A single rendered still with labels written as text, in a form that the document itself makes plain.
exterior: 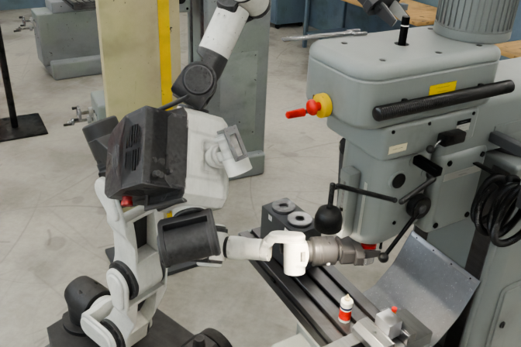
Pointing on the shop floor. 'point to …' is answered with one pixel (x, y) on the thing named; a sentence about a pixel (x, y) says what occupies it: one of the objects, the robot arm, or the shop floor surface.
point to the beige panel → (138, 38)
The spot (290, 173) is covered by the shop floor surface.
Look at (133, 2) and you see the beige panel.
